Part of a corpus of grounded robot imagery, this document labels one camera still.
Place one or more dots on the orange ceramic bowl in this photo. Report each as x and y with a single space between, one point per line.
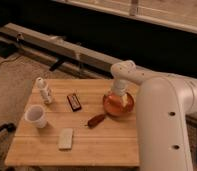
113 105

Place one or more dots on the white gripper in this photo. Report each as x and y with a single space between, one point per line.
119 88

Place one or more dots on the white paper cup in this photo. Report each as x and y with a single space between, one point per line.
35 115

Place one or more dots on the long metal rail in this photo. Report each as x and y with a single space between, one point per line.
151 47

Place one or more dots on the white plastic bottle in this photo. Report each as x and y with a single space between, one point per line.
44 90

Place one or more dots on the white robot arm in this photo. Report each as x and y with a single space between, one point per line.
162 103

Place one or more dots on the dark red rectangular box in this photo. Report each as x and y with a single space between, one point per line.
74 102

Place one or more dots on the white rectangular sponge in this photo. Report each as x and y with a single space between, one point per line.
65 139

